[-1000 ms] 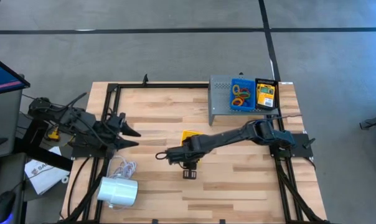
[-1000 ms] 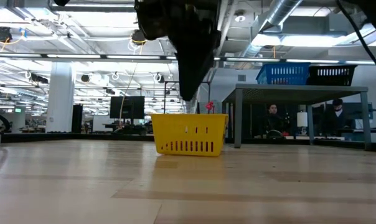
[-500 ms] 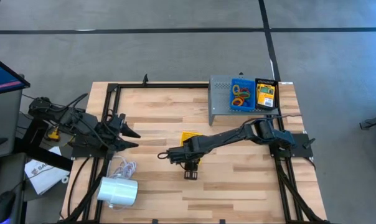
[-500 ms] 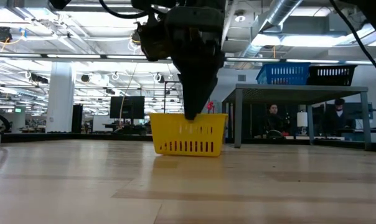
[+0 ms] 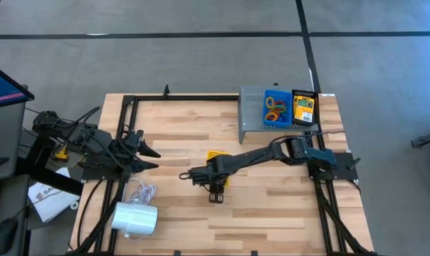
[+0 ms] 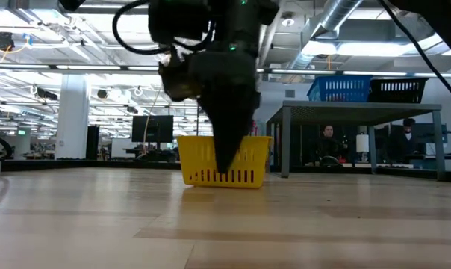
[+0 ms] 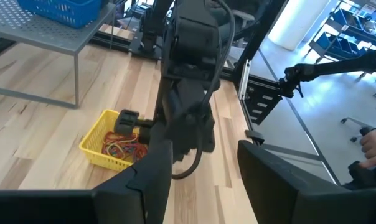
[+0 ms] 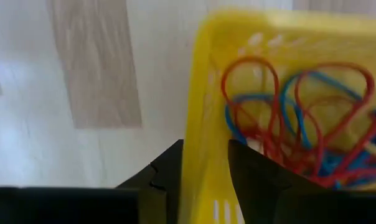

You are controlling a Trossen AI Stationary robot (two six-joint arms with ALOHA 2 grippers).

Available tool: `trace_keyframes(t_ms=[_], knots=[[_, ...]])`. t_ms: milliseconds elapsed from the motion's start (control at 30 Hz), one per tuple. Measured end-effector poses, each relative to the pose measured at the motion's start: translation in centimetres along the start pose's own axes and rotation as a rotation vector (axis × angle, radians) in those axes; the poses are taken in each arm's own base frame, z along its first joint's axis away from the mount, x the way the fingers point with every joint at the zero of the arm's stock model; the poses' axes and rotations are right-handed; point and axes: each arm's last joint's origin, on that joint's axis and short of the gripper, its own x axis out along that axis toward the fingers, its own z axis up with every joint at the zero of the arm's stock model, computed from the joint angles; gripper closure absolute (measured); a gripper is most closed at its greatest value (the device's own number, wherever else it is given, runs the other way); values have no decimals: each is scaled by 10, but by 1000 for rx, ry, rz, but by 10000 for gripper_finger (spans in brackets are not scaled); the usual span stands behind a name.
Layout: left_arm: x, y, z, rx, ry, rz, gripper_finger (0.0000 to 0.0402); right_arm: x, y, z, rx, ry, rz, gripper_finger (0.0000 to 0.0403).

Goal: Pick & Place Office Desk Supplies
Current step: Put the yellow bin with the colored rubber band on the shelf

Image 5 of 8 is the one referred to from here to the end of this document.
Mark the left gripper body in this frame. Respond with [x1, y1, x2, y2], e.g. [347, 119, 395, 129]
[117, 140, 145, 171]

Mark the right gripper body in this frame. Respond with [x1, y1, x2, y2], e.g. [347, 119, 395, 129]
[199, 154, 234, 188]

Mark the yellow plastic basket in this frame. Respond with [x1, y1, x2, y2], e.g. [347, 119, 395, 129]
[205, 149, 232, 189]

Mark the blue plastic basket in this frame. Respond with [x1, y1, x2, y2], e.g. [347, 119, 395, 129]
[262, 88, 295, 128]

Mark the black plastic basket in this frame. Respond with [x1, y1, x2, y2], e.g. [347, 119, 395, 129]
[290, 88, 320, 127]

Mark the black desk leg bar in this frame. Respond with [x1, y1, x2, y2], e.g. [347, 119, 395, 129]
[15, 156, 85, 197]

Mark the grey desk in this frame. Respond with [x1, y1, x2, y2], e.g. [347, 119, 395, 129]
[0, 101, 33, 256]

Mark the grey perforated metal shelf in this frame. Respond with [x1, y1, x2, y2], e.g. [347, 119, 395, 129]
[237, 84, 320, 144]

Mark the white printed paper sheet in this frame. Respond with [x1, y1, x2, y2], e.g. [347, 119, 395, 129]
[27, 166, 82, 224]

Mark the computer monitor blue screen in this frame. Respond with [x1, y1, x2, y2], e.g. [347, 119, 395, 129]
[0, 60, 36, 110]

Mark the black computer mouse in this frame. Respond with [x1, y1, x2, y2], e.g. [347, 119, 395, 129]
[0, 217, 19, 255]

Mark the grey chair leg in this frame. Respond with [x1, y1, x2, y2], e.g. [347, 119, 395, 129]
[410, 127, 430, 150]

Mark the white cable bundle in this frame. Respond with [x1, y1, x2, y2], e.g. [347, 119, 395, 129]
[120, 176, 157, 243]

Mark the black aluminium table frame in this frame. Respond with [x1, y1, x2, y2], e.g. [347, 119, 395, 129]
[67, 84, 379, 256]

